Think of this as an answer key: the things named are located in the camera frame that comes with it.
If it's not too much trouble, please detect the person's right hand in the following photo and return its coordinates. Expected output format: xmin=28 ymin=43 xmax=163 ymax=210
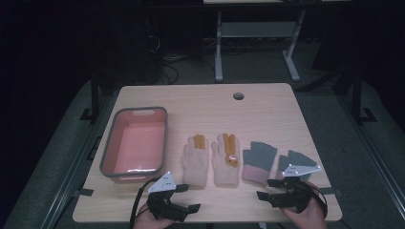
xmin=281 ymin=182 xmax=329 ymax=229

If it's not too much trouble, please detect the bundle of floor cables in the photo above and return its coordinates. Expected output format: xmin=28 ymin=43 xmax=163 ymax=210
xmin=155 ymin=53 xmax=181 ymax=85

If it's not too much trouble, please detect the beige glove with orange fingers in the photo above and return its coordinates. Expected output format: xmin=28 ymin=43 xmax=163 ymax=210
xmin=181 ymin=134 xmax=210 ymax=188

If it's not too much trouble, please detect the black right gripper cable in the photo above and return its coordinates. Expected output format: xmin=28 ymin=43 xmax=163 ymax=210
xmin=309 ymin=185 xmax=329 ymax=219

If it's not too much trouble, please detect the person's left hand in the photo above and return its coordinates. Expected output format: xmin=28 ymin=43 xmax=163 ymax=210
xmin=133 ymin=203 xmax=175 ymax=229

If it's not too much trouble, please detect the black strap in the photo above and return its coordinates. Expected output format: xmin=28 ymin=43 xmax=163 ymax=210
xmin=319 ymin=187 xmax=342 ymax=197
xmin=74 ymin=188 xmax=96 ymax=198

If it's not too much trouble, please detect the white metal desk frame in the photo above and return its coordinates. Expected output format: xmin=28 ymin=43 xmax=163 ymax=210
xmin=202 ymin=0 xmax=308 ymax=83

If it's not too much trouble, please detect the beige glove with orange animal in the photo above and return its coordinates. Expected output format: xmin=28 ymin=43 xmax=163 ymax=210
xmin=210 ymin=133 xmax=241 ymax=188

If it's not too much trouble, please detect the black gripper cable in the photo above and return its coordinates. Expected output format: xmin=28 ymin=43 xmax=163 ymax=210
xmin=128 ymin=177 xmax=160 ymax=229
xmin=309 ymin=185 xmax=329 ymax=219

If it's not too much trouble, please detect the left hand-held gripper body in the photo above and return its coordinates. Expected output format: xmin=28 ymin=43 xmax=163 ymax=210
xmin=146 ymin=171 xmax=189 ymax=222

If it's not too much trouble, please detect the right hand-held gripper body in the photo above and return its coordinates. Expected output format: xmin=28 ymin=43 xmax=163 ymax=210
xmin=269 ymin=163 xmax=322 ymax=214

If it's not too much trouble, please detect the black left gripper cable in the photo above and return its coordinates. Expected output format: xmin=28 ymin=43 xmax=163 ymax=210
xmin=128 ymin=177 xmax=160 ymax=229

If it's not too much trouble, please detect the black metal stand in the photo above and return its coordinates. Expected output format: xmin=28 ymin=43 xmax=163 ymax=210
xmin=350 ymin=66 xmax=377 ymax=124
xmin=79 ymin=68 xmax=100 ymax=122

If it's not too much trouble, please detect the grey glove with pink cuff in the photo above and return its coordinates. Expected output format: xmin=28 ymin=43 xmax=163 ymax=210
xmin=276 ymin=150 xmax=319 ymax=182
xmin=242 ymin=140 xmax=278 ymax=185

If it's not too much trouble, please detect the pink basin with grey rim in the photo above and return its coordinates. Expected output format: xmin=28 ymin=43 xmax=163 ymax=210
xmin=98 ymin=106 xmax=169 ymax=184

